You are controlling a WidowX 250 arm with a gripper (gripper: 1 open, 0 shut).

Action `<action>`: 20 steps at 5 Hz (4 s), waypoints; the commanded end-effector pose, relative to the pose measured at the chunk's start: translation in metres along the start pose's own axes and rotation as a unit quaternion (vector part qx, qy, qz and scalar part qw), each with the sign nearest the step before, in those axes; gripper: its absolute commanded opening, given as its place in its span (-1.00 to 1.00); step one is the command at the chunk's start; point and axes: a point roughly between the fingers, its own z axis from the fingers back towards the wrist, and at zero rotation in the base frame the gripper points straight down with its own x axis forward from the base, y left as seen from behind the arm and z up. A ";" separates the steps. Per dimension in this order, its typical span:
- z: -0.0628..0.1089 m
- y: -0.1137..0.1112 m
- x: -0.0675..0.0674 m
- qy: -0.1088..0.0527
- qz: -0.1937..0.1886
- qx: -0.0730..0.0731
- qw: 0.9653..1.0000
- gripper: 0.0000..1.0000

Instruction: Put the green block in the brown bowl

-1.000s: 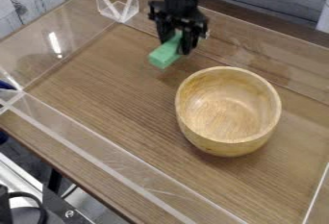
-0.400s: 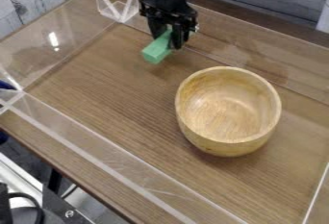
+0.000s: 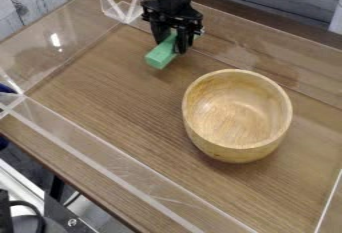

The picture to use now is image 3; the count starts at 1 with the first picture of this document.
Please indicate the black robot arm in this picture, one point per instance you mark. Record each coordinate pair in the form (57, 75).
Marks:
(173, 15)

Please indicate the blue object at left edge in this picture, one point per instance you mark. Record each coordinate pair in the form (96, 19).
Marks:
(6, 89)

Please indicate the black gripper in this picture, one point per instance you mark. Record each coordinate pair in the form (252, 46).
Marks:
(173, 14)

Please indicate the black metal bracket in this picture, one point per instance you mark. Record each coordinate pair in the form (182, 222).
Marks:
(61, 220)

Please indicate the light brown wooden bowl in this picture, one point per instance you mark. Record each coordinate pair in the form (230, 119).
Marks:
(237, 114)

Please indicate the clear acrylic tray wall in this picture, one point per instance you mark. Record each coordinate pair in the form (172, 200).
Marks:
(98, 116)

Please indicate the black table leg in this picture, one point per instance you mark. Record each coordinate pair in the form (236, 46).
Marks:
(57, 188)

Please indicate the green rectangular block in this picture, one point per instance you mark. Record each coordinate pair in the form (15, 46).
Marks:
(160, 57)

